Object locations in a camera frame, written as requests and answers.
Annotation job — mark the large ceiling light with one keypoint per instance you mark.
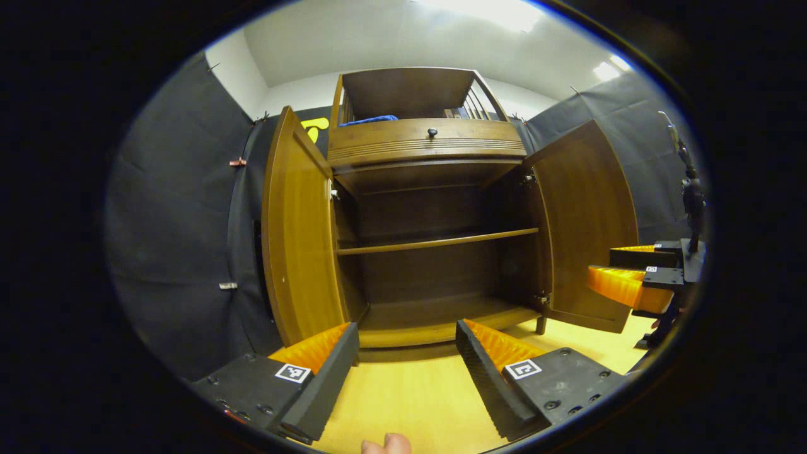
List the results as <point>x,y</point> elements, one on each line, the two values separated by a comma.
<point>492,11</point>

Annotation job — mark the wooden inner shelf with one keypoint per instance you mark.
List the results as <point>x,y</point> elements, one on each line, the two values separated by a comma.
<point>435,241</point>

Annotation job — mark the blue cloth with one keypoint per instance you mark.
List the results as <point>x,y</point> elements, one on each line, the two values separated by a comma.
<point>372,119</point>

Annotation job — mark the wooden cabinet door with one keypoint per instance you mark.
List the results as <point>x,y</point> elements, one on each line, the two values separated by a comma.
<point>296,239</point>
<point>586,214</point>

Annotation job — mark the wooden double-door shoe cabinet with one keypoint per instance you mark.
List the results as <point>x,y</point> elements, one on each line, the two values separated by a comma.
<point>429,202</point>

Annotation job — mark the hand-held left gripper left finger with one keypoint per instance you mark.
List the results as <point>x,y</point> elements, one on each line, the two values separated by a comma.
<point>321,384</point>

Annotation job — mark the wooden drawer with black knob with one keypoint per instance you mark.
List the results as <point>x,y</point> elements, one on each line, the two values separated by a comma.
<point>403,142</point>

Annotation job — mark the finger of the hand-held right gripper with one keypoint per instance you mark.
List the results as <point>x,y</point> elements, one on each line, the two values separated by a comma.
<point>662,279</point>
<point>643,258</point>

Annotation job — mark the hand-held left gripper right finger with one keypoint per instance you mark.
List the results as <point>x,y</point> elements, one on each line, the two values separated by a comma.
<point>488,384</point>

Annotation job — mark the small ceiling light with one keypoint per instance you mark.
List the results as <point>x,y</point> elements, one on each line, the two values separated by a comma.
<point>610,68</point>

